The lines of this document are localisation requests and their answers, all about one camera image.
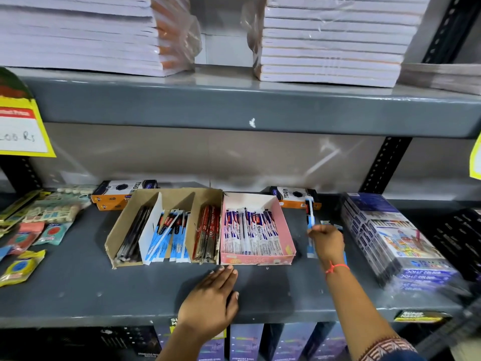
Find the pile of green sticker packets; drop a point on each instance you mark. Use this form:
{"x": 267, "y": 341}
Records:
{"x": 49, "y": 208}

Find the blue white pen packet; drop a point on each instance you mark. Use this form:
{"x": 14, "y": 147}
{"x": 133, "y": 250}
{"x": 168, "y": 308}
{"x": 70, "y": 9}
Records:
{"x": 310, "y": 212}

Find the yellow price card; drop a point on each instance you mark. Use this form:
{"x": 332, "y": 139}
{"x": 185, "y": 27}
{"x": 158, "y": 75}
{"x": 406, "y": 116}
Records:
{"x": 22, "y": 127}
{"x": 476, "y": 157}

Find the person's left little finger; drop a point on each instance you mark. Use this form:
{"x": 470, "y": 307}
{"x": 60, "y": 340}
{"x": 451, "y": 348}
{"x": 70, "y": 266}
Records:
{"x": 208, "y": 278}

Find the row of white pen packets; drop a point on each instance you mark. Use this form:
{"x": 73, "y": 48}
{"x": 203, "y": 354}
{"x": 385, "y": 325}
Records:
{"x": 253, "y": 234}

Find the person's left hand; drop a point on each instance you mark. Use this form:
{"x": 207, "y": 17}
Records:
{"x": 206, "y": 302}

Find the person's left middle finger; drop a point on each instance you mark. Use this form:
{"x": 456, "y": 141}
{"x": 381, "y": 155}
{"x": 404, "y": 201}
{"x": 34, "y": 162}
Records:
{"x": 226, "y": 274}

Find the person's right fingers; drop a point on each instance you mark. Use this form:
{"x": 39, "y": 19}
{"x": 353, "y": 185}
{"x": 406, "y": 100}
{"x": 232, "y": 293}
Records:
{"x": 321, "y": 230}

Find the stack of black boxes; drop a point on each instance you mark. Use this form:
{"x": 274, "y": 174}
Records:
{"x": 460, "y": 236}

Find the bundle of black pens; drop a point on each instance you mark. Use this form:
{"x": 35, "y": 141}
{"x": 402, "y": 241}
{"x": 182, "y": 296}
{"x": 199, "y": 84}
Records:
{"x": 131, "y": 236}

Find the teal eraser packet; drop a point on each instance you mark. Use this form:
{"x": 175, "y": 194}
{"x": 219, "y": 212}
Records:
{"x": 52, "y": 233}

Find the person's left thumb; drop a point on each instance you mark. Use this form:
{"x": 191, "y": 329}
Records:
{"x": 235, "y": 301}

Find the pink cardboard box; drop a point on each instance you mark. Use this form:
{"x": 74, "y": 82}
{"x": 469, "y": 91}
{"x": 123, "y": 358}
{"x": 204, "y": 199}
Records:
{"x": 259, "y": 260}

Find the wrapped pack of colour boxes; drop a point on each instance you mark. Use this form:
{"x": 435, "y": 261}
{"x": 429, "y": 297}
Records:
{"x": 398, "y": 244}

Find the wrapped stack of white notebooks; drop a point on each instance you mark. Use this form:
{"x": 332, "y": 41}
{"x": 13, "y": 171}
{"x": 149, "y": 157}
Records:
{"x": 82, "y": 33}
{"x": 330, "y": 45}

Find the row of purple bottle boxes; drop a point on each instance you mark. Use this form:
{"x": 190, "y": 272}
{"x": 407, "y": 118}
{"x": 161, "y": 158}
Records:
{"x": 285, "y": 342}

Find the pink eraser packet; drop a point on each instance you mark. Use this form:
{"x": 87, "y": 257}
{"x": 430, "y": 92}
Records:
{"x": 24, "y": 238}

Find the bundle of red pen packets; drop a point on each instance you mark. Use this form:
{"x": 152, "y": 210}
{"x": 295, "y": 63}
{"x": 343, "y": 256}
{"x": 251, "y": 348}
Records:
{"x": 206, "y": 234}

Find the person's right hand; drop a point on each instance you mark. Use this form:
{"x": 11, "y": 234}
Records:
{"x": 329, "y": 246}

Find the person's left forearm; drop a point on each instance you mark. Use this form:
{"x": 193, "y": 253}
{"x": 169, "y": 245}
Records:
{"x": 184, "y": 345}

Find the yellow eraser packet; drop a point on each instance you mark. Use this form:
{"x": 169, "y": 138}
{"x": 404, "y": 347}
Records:
{"x": 20, "y": 267}

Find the black bottle box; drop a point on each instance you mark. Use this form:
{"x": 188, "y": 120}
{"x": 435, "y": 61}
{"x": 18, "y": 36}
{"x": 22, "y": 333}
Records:
{"x": 129, "y": 344}

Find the low stack of white notebooks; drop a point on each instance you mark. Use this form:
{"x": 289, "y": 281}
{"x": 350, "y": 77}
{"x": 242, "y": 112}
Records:
{"x": 443, "y": 77}

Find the grey metal shelf board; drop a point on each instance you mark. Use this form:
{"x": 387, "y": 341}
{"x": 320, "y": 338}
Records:
{"x": 240, "y": 105}
{"x": 94, "y": 293}

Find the yellow black shelf label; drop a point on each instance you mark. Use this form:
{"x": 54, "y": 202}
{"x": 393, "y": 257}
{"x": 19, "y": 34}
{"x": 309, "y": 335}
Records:
{"x": 174, "y": 325}
{"x": 421, "y": 316}

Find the patterned brown sleeve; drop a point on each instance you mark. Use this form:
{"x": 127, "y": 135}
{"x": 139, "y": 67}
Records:
{"x": 387, "y": 349}

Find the row of blue pen packets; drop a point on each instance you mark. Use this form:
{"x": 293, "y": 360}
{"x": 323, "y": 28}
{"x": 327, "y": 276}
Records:
{"x": 171, "y": 236}

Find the brown divided cardboard box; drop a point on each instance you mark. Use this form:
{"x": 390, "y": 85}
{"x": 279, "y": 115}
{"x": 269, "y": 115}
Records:
{"x": 124, "y": 229}

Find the person's right forearm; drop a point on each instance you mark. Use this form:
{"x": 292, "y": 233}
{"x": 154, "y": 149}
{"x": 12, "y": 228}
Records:
{"x": 357, "y": 308}

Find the orange black pen box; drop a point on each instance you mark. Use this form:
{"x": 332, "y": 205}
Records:
{"x": 116, "y": 191}
{"x": 291, "y": 195}

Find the black perforated shelf upright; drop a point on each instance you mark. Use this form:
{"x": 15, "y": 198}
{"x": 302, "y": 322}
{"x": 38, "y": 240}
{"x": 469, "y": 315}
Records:
{"x": 447, "y": 37}
{"x": 20, "y": 174}

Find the loose blue pen packets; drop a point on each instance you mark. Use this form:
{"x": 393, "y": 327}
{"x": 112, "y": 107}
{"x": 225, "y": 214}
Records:
{"x": 311, "y": 251}

